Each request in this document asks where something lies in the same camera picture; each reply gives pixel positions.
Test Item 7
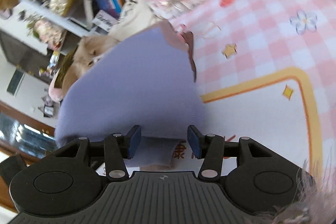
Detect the purple and mauve sweater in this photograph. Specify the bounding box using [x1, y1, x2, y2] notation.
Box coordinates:
[55, 21, 206, 167]

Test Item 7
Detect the cream canvas tote bag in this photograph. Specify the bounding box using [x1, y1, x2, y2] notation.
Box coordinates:
[108, 0, 162, 42]

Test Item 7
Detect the orange fluffy cat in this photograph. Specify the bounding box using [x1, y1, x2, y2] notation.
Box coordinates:
[62, 35, 119, 96]

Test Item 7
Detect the pink checkered cartoon mat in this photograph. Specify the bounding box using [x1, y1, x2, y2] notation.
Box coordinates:
[171, 0, 335, 173]

